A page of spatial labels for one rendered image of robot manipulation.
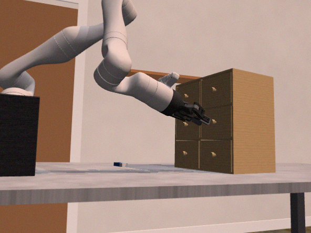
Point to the brown wooden chest of drawers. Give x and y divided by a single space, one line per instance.
253 124

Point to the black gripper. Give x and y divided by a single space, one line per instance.
182 110

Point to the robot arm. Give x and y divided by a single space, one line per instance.
111 72

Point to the brown wooden drawer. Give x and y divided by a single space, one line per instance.
190 92
220 123
216 155
187 154
216 90
186 129

